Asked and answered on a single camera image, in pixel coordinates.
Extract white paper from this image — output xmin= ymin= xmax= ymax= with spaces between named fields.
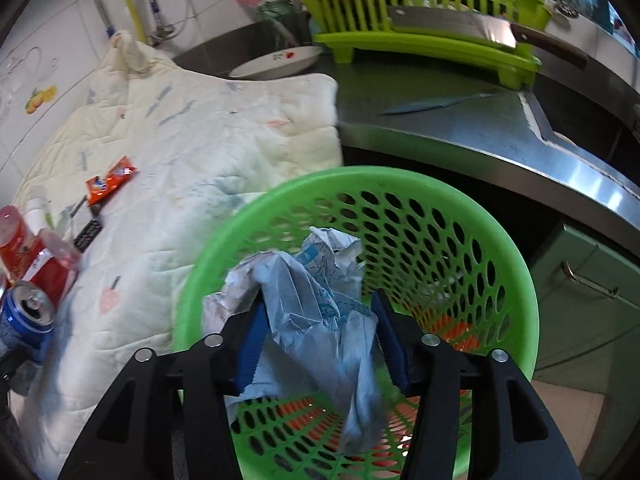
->
xmin=202 ymin=228 xmax=385 ymax=454

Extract blue silver can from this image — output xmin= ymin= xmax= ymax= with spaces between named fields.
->
xmin=1 ymin=281 xmax=55 ymax=365

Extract red gold drink bottle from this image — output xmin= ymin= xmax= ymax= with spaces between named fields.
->
xmin=22 ymin=228 xmax=81 ymax=309

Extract red cup with clear lid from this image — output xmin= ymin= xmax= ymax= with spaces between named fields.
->
xmin=0 ymin=205 xmax=40 ymax=282

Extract orange snack wrapper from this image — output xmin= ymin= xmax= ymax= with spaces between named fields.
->
xmin=86 ymin=156 xmax=137 ymax=206

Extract white paper cup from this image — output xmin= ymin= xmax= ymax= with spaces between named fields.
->
xmin=24 ymin=185 xmax=53 ymax=235

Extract red plastic stool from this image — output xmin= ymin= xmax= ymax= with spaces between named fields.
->
xmin=234 ymin=303 xmax=482 ymax=470

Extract green plastic waste basket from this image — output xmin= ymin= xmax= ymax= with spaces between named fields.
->
xmin=174 ymin=166 xmax=539 ymax=479

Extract green cabinet doors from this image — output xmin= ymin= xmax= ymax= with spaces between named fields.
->
xmin=530 ymin=226 xmax=639 ymax=479

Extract black small wrapper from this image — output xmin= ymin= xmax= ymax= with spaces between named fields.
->
xmin=74 ymin=218 xmax=103 ymax=254

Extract white quilted cloth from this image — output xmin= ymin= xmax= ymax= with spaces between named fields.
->
xmin=15 ymin=32 xmax=342 ymax=479

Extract steel sink basin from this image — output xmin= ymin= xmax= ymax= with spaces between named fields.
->
xmin=524 ymin=49 xmax=639 ymax=193

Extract white ceramic bowl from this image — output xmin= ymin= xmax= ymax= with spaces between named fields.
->
xmin=229 ymin=46 xmax=322 ymax=80

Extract green dish rack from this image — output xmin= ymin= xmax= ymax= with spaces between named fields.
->
xmin=300 ymin=0 xmax=550 ymax=90

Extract green utensil holder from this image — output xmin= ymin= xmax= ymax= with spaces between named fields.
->
xmin=256 ymin=0 xmax=310 ymax=47

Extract cleaver with wooden handle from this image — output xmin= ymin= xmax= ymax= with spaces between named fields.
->
xmin=388 ymin=6 xmax=589 ymax=70

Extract yellow gas hose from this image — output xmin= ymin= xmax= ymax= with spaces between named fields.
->
xmin=120 ymin=0 xmax=149 ymax=44

